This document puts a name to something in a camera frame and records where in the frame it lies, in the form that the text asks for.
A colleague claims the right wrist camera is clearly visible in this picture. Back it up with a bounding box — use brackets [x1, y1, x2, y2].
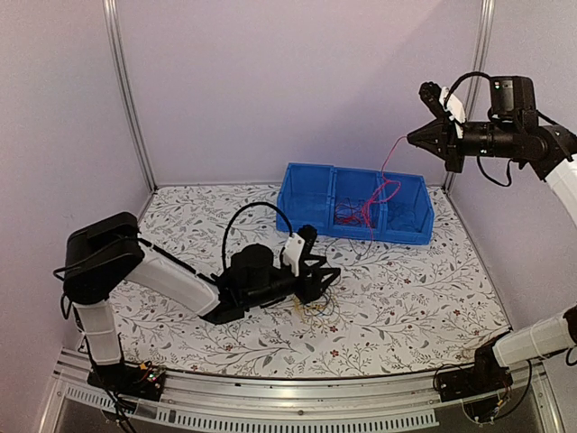
[418, 81, 467, 139]

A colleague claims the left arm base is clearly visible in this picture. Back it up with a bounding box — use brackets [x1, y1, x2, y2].
[87, 362, 167, 401]

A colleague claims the aluminium frame post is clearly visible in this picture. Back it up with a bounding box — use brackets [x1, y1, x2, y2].
[102, 0, 158, 193]
[441, 0, 497, 193]

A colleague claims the coloured cable pile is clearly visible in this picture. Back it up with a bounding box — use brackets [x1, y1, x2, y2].
[290, 288, 346, 324]

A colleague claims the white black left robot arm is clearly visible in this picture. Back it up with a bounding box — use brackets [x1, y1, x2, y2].
[53, 212, 341, 392]

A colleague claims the aluminium front rail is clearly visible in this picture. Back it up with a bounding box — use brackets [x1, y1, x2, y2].
[39, 349, 569, 432]

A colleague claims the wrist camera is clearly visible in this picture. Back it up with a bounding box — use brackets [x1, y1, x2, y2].
[418, 81, 467, 139]
[280, 225, 317, 277]

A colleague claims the blue three-compartment plastic bin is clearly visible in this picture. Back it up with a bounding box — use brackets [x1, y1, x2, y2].
[276, 162, 435, 245]

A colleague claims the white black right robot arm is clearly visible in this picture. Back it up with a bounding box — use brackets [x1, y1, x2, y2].
[408, 71, 576, 393]

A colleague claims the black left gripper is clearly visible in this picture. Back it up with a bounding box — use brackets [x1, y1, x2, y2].
[243, 257, 341, 311]

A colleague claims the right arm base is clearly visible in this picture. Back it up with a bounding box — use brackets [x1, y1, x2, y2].
[433, 339, 513, 424]

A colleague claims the blue cable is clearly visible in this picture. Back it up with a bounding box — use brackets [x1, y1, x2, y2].
[387, 200, 427, 231]

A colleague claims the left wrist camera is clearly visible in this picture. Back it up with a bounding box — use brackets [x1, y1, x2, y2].
[280, 225, 317, 277]

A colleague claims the black sleeved left arm cable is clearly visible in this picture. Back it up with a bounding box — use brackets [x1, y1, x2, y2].
[222, 201, 297, 272]

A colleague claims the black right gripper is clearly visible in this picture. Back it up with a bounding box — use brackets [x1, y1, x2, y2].
[408, 115, 520, 172]

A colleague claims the aluminium frame post right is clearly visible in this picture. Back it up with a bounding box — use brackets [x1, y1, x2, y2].
[441, 0, 497, 193]

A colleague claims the aluminium frame post left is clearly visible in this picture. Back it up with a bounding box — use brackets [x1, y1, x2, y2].
[102, 0, 158, 193]

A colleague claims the floral patterned tablecloth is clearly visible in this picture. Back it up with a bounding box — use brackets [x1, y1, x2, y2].
[111, 188, 509, 378]

